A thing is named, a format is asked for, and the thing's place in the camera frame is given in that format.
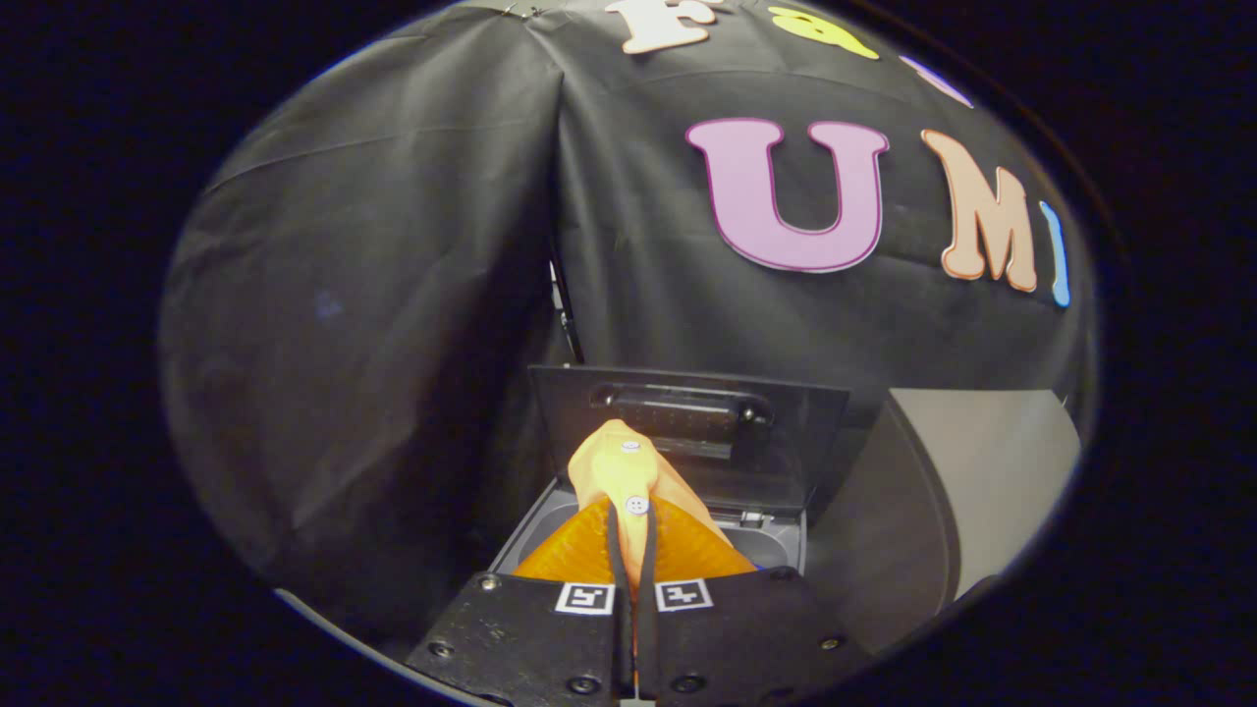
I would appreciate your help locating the orange shirt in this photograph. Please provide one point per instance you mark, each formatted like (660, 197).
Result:
(619, 471)

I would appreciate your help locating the beige cabinet with dark frame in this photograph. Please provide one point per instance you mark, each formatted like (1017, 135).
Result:
(982, 471)

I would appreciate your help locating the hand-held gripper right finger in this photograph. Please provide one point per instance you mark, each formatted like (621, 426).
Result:
(746, 638)

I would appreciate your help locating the black backdrop cloth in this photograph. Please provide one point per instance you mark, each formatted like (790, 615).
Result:
(393, 245)

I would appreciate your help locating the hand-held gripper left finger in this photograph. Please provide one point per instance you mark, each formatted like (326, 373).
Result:
(530, 638)

